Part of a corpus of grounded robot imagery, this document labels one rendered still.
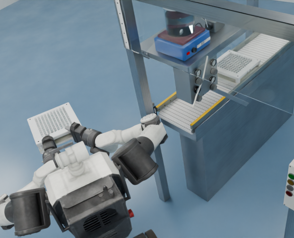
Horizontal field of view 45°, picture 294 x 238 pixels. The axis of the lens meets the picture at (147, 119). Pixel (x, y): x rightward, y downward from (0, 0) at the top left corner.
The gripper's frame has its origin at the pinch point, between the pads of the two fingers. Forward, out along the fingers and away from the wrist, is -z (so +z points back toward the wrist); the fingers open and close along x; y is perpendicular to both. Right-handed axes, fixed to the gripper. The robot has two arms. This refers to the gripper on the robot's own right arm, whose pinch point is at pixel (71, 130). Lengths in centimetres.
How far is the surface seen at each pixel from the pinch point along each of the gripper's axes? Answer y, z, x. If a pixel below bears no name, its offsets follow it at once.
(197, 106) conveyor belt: 61, 41, 20
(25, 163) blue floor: 24, -117, 106
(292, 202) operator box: 12, 108, 13
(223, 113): 69, 55, 27
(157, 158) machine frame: 42, 19, 57
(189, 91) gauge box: 40, 49, -9
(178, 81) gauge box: 41, 43, -13
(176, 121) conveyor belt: 46, 35, 20
